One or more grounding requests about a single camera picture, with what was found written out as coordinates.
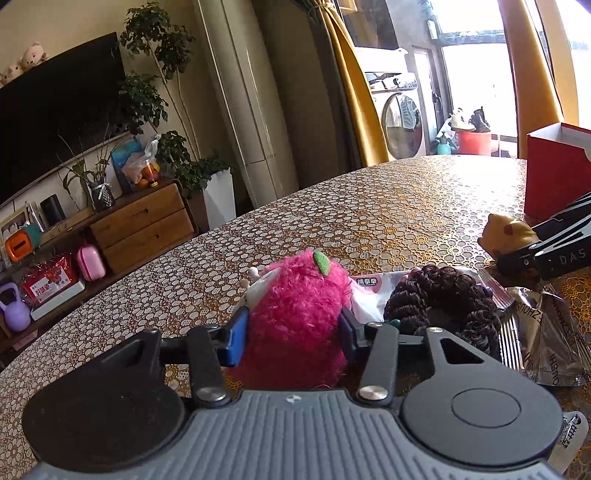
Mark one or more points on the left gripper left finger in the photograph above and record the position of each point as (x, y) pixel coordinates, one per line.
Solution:
(207, 350)

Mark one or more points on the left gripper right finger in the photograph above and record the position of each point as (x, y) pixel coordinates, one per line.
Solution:
(375, 347)

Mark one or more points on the yellow squishy animal toy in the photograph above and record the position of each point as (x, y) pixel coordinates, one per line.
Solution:
(503, 235)

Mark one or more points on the dark brown hair scrunchie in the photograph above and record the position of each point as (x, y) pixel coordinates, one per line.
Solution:
(466, 306)

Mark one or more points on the pink fuzzy plush ball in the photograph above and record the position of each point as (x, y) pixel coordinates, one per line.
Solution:
(292, 337)

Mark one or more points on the silver foil snack packet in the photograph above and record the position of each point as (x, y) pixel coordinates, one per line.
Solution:
(540, 339)

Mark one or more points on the pink white snack packet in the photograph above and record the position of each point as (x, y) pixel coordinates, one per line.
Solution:
(371, 292)

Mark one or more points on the red cardboard box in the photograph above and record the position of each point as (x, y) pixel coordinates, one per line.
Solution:
(558, 169)

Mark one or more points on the lace patterned tablecloth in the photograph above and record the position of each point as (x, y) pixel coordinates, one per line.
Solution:
(391, 217)

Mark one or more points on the red bucket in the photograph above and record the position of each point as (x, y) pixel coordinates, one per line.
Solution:
(474, 143)

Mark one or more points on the pink small case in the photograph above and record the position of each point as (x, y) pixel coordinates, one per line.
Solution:
(90, 263)

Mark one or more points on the teal spray bottle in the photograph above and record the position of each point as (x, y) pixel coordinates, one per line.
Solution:
(444, 145)

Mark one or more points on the wooden tv cabinet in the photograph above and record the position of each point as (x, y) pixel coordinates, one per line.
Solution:
(136, 230)

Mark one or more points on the red gift box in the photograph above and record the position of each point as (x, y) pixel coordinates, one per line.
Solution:
(50, 284)

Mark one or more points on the glass vase with plant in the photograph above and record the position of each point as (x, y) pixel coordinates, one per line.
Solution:
(89, 169)

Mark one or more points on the purple kettlebell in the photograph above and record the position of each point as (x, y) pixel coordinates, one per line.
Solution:
(16, 313)

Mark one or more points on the bag of oranges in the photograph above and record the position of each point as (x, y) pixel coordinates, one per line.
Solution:
(142, 169)

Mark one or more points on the yellow curtain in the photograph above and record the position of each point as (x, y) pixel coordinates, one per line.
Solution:
(366, 124)

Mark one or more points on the black speaker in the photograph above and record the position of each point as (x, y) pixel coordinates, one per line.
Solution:
(52, 211)

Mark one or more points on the orange clock radio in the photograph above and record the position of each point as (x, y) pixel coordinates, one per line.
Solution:
(23, 242)

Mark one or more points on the white washing machine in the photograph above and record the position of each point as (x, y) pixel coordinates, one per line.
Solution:
(395, 92)

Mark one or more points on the tall potted plant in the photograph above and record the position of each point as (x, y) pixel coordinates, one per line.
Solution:
(153, 98)

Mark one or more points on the black television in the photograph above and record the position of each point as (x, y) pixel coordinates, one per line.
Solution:
(58, 110)

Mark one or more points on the beige standing air conditioner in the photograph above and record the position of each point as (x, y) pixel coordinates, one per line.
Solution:
(247, 93)

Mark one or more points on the photo frame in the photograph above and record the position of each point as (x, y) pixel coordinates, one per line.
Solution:
(19, 219)

